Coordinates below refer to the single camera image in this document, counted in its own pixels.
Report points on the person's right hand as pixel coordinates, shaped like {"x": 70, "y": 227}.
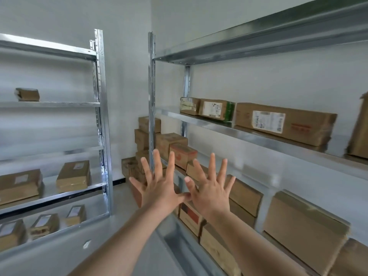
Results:
{"x": 212, "y": 198}

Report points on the person's left hand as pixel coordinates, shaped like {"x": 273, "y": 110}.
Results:
{"x": 161, "y": 192}

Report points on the stack of cartons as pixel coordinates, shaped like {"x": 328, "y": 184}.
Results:
{"x": 143, "y": 125}

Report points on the small tape-wrapped cardboard box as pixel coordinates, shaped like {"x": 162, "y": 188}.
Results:
{"x": 189, "y": 106}

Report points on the box labelled 507 N705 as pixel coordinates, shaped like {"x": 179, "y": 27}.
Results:
{"x": 204, "y": 107}

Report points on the long box red print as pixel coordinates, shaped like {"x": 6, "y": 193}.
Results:
{"x": 316, "y": 126}

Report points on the tape-wrapped cubic cardboard box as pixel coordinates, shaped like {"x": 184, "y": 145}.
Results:
{"x": 360, "y": 135}

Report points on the metal shelving rack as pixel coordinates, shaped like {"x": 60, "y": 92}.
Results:
{"x": 258, "y": 33}

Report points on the person's left forearm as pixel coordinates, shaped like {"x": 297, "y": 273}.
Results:
{"x": 120, "y": 244}

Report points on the person's right forearm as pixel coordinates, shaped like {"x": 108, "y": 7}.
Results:
{"x": 253, "y": 250}

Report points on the white paper scrap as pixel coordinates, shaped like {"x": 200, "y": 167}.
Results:
{"x": 86, "y": 244}

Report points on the narrow galvanized metal rack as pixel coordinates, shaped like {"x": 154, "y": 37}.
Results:
{"x": 101, "y": 83}

